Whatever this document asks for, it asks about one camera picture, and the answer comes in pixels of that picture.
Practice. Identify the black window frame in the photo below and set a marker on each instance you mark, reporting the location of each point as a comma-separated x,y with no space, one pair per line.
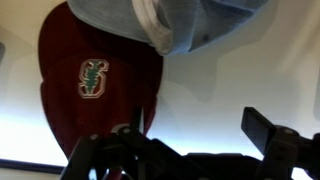
30,165

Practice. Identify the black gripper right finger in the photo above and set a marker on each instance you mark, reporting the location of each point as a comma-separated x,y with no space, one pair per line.
276,143

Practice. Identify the light blue cap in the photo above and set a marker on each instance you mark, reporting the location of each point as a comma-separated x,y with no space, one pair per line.
173,23

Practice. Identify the maroon cap with embroidered logo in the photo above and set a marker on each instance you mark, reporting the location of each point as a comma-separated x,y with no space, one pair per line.
100,100

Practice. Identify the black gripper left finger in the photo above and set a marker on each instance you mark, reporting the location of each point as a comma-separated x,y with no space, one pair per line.
123,153

